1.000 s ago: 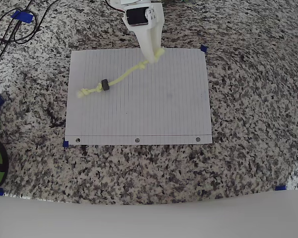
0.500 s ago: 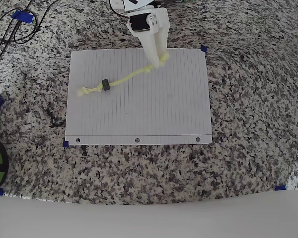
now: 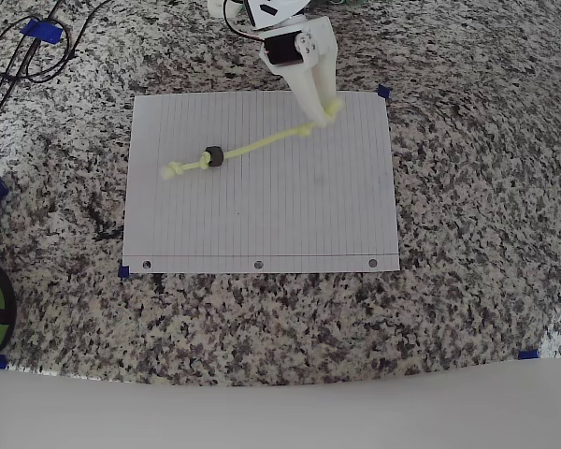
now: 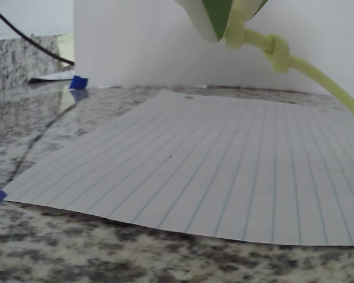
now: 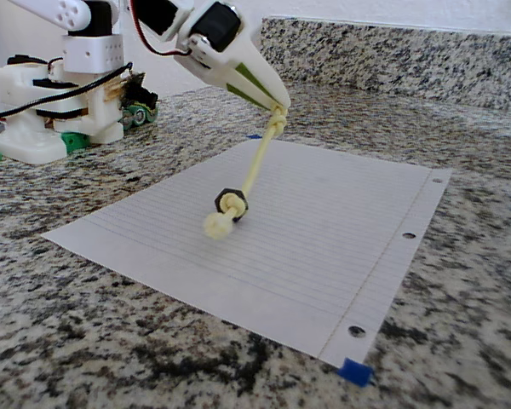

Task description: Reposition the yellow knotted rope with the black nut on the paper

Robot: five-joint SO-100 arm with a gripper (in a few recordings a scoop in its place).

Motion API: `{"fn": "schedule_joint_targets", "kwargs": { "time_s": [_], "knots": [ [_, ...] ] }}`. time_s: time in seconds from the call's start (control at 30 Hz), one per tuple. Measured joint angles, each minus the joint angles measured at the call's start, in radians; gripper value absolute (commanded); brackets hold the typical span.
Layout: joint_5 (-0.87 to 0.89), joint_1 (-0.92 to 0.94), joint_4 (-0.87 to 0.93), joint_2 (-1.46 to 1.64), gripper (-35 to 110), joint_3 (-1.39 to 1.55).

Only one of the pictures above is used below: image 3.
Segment yellow knotted rope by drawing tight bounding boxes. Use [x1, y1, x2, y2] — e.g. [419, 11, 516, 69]
[160, 96, 345, 182]

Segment lined paper sheet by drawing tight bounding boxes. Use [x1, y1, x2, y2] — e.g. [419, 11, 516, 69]
[122, 91, 400, 275]

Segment black servo cable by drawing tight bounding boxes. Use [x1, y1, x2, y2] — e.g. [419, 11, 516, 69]
[222, 0, 266, 44]

